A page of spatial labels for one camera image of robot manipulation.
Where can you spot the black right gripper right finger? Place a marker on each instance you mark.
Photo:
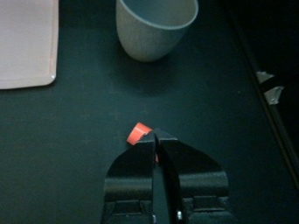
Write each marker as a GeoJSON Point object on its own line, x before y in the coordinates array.
{"type": "Point", "coordinates": [198, 175]}

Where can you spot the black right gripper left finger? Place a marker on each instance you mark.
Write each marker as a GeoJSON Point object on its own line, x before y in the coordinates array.
{"type": "Point", "coordinates": [130, 172]}

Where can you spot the orange toy carrot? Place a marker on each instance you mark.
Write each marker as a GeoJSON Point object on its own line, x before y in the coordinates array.
{"type": "Point", "coordinates": [138, 133]}

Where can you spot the pink plate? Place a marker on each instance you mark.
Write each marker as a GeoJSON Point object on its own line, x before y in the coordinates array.
{"type": "Point", "coordinates": [26, 43]}

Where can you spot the light blue ribbed cup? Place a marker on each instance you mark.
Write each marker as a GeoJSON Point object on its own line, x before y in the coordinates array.
{"type": "Point", "coordinates": [154, 29]}

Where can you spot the black table edge rail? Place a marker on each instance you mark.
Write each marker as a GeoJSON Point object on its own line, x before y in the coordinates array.
{"type": "Point", "coordinates": [269, 96]}

